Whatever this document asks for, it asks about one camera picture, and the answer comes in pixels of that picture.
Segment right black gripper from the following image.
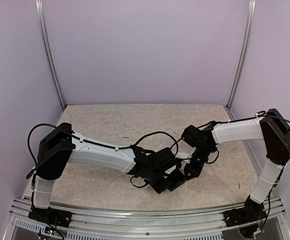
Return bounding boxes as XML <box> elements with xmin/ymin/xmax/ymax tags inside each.
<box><xmin>184</xmin><ymin>145</ymin><xmax>214</xmax><ymax>180</ymax></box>

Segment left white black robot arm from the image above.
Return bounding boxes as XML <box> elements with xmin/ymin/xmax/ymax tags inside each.
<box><xmin>28</xmin><ymin>122</ymin><xmax>180</xmax><ymax>223</ymax></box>

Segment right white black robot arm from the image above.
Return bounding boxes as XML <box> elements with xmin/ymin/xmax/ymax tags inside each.
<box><xmin>181</xmin><ymin>108</ymin><xmax>290</xmax><ymax>222</ymax></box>

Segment small circuit board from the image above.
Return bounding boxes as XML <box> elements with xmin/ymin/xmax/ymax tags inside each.
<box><xmin>37</xmin><ymin>226</ymin><xmax>60</xmax><ymax>237</ymax></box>

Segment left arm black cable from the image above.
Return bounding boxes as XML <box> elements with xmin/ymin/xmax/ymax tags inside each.
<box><xmin>129</xmin><ymin>131</ymin><xmax>180</xmax><ymax>158</ymax></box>

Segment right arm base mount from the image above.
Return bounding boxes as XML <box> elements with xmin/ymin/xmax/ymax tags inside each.
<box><xmin>223</xmin><ymin>196</ymin><xmax>267</xmax><ymax>227</ymax></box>

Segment front aluminium frame rail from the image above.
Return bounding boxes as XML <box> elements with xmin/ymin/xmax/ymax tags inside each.
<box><xmin>0</xmin><ymin>197</ymin><xmax>290</xmax><ymax>240</ymax></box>

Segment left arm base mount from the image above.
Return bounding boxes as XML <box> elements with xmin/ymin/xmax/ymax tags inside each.
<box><xmin>28</xmin><ymin>207</ymin><xmax>72</xmax><ymax>228</ymax></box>

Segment left vertical aluminium post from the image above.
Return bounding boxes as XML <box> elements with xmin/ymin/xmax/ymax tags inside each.
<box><xmin>34</xmin><ymin>0</ymin><xmax>67</xmax><ymax>110</ymax></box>

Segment vertical aluminium post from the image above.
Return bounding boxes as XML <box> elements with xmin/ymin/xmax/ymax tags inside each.
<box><xmin>226</xmin><ymin>0</ymin><xmax>257</xmax><ymax>111</ymax></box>
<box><xmin>34</xmin><ymin>0</ymin><xmax>67</xmax><ymax>110</ymax></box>

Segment right vertical aluminium post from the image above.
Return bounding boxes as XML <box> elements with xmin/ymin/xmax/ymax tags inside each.
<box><xmin>226</xmin><ymin>0</ymin><xmax>257</xmax><ymax>111</ymax></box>

